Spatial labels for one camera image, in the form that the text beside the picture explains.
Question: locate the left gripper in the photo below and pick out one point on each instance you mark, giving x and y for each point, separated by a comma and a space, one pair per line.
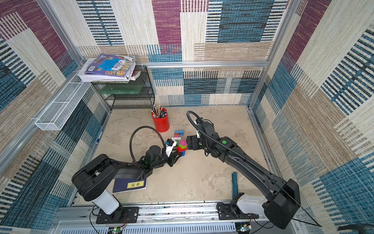
172, 158

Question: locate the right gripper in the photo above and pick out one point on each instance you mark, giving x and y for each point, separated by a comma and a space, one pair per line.
191, 143

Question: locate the magenta lego brick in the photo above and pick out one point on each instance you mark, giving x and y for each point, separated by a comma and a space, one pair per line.
183, 142

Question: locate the red lego brick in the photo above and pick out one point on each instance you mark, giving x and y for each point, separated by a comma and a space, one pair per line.
179, 149

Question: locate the light blue lego brick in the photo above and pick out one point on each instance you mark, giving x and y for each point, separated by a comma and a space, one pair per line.
179, 132

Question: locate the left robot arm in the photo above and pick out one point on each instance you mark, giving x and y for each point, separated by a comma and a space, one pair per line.
93, 179

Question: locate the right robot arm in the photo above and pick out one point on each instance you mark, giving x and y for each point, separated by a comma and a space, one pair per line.
283, 197

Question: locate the red pencil cup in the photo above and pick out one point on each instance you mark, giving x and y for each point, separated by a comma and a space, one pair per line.
161, 123

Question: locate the pencils in cup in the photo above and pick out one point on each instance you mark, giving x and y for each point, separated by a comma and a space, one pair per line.
158, 112

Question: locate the dark blue notebook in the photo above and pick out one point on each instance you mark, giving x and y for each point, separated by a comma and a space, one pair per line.
127, 184

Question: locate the green tray on shelf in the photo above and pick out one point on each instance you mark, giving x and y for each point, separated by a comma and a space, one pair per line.
121, 89

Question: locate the stack of books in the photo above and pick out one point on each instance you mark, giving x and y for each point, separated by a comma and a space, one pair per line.
109, 68

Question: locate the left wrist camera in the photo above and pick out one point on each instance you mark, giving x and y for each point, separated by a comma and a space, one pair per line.
170, 144

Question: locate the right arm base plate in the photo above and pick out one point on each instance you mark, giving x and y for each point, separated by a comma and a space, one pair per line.
228, 212

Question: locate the black wire shelf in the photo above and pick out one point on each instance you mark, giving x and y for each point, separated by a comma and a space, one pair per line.
128, 95

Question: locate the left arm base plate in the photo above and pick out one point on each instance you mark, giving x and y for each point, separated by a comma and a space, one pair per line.
121, 215

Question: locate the white wire basket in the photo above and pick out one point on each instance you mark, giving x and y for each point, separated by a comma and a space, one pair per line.
58, 112

